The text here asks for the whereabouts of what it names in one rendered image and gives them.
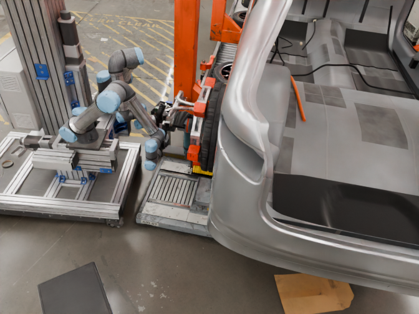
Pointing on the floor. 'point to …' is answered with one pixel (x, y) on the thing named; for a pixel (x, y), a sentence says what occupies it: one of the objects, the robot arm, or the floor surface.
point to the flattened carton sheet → (312, 294)
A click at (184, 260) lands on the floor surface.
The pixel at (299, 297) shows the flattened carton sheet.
